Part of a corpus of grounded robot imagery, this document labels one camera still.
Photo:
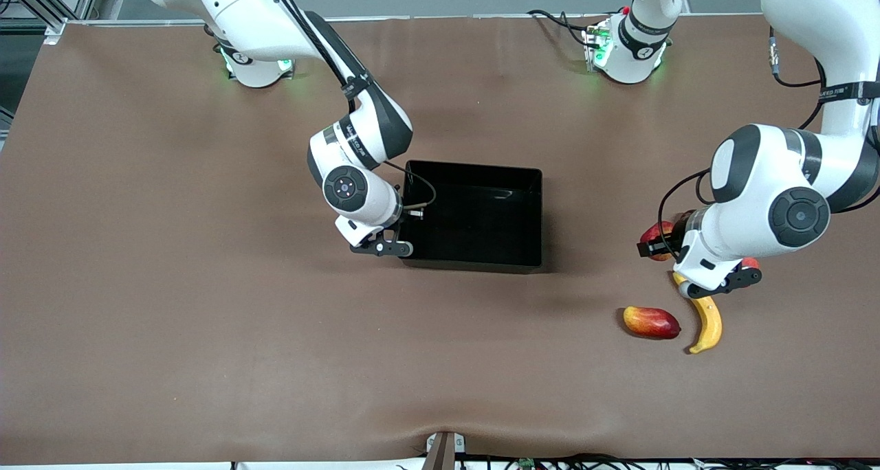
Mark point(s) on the red yellow apple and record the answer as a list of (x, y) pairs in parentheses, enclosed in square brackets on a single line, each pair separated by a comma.
[(653, 233)]

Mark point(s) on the yellow banana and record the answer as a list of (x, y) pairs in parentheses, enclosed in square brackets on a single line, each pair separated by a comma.
[(710, 322)]

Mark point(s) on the black plastic box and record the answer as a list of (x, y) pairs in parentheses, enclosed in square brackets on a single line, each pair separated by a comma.
[(481, 216)]

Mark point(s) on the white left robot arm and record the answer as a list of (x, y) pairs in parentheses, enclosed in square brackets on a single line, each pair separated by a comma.
[(756, 174)]

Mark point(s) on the red yellow mango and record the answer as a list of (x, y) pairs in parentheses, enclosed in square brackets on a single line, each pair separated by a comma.
[(650, 322)]

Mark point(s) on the red pomegranate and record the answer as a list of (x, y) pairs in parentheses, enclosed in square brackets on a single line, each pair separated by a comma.
[(751, 262)]

